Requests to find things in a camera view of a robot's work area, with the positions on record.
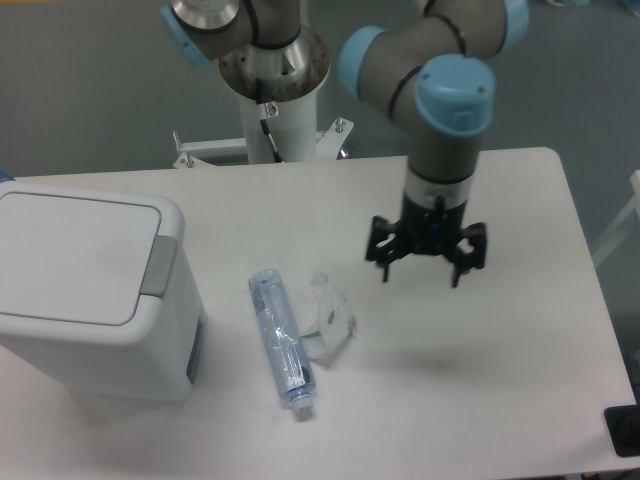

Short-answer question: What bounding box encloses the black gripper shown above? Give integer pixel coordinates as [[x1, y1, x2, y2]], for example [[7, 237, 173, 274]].
[[365, 195, 487, 288]]

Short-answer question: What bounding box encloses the white push-top trash can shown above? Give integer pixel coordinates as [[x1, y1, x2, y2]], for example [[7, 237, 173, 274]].
[[1, 181, 204, 401]]

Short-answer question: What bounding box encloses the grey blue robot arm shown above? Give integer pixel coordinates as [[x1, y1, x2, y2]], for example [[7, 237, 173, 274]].
[[160, 1, 529, 278]]

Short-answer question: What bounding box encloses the crumpled clear plastic bag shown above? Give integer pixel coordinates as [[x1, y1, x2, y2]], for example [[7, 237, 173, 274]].
[[301, 272, 357, 362]]

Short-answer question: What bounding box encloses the clear plastic water bottle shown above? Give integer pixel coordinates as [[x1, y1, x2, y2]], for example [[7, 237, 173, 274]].
[[248, 269, 316, 421]]

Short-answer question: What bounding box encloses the black device at table edge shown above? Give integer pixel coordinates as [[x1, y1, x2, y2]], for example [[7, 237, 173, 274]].
[[604, 404, 639, 458]]

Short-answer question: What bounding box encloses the blue object at left edge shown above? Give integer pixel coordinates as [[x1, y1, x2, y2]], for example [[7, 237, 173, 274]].
[[0, 170, 15, 182]]

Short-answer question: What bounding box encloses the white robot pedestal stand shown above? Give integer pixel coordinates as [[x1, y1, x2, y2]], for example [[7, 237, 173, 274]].
[[173, 89, 354, 169]]

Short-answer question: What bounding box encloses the black cable on pedestal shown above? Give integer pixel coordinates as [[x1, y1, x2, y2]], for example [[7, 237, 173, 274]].
[[254, 77, 286, 164]]

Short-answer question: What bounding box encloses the white frame at right edge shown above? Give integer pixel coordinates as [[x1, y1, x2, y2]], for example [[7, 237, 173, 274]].
[[591, 170, 639, 269]]

